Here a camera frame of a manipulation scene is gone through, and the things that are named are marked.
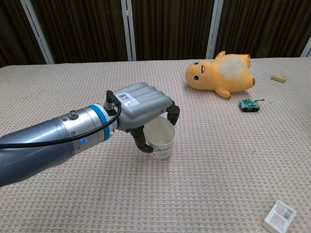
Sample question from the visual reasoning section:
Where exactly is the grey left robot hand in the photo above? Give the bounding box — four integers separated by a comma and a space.
112, 82, 181, 153

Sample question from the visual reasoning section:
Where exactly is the white floral paper cup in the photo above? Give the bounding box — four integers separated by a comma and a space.
143, 116, 176, 160

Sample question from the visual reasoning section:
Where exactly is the yellow plush toy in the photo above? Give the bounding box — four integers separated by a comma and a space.
186, 50, 257, 100

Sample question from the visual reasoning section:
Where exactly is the checkered woven tablecloth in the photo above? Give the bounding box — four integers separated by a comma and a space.
0, 57, 311, 233

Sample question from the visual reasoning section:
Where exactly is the green toy tank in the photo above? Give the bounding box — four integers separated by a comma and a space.
239, 98, 265, 113

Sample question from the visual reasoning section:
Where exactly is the white printed card box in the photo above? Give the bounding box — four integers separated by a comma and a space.
261, 200, 297, 233

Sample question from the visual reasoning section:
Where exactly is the white partition post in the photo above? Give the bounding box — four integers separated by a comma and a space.
206, 0, 224, 60
19, 0, 55, 65
121, 0, 137, 62
300, 38, 311, 58

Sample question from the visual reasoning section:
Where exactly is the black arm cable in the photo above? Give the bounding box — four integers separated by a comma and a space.
0, 90, 122, 149

